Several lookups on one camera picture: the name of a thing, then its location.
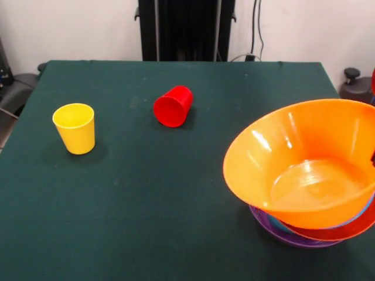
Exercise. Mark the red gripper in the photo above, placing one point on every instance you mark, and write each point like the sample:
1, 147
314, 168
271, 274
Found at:
373, 85

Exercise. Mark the shallow red-orange bowl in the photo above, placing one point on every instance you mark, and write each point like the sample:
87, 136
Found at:
337, 232

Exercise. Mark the large orange bowl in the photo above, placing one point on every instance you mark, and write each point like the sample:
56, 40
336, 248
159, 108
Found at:
293, 152

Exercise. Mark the large blue bowl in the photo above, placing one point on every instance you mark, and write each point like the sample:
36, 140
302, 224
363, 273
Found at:
274, 223

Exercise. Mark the red cup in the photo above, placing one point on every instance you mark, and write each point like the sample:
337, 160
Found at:
171, 111

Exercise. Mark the yellow cup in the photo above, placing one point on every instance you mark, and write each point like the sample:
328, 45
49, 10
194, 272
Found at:
76, 134

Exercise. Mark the black base with knob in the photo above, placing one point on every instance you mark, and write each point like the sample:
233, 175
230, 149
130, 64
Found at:
356, 87

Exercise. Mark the shallow purple bowl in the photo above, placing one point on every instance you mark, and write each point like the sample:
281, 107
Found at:
263, 222

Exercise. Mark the dark green tablecloth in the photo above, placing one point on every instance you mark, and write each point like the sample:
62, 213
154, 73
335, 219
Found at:
117, 234

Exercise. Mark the black table clamp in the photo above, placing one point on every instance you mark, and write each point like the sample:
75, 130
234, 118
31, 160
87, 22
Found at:
41, 67

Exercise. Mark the black chair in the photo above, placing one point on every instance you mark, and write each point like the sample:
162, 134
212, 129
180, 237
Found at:
16, 90

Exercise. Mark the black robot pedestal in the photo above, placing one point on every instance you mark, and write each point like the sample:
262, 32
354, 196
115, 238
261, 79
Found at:
181, 29

